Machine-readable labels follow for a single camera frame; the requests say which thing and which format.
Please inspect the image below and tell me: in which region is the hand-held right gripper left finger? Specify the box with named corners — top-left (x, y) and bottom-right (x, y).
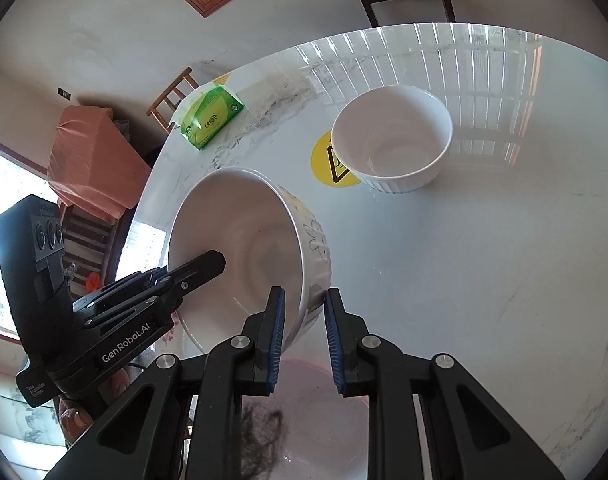
top-left (44, 286), bottom-right (287, 480)

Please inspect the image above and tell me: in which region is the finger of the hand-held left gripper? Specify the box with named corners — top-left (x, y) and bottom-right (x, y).
top-left (115, 250), bottom-right (227, 293)
top-left (74, 284), bottom-right (187, 331)

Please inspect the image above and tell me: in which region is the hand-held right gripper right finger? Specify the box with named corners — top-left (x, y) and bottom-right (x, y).
top-left (324, 287), bottom-right (567, 480)

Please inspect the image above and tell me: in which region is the white ribbed bowl yellow print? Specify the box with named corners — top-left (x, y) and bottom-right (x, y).
top-left (167, 166), bottom-right (333, 361)

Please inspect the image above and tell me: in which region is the white ribbed bowl pink base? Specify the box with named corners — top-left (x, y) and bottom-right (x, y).
top-left (331, 85), bottom-right (453, 196)

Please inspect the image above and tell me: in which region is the person's left hand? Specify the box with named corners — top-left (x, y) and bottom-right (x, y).
top-left (59, 399), bottom-right (93, 443)

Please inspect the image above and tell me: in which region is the side window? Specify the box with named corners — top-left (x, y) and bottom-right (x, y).
top-left (0, 132), bottom-right (65, 346)

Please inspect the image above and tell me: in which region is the orange cloth cover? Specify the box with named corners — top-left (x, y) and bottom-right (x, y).
top-left (48, 105), bottom-right (152, 221)

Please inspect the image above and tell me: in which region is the green tissue pack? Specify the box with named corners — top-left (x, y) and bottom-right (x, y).
top-left (178, 74), bottom-right (245, 152)

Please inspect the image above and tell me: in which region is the yellow warning sticker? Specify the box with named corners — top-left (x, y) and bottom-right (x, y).
top-left (310, 129), bottom-right (362, 188)

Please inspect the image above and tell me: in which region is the light wooden chair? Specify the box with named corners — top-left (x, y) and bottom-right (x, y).
top-left (146, 66), bottom-right (201, 135)

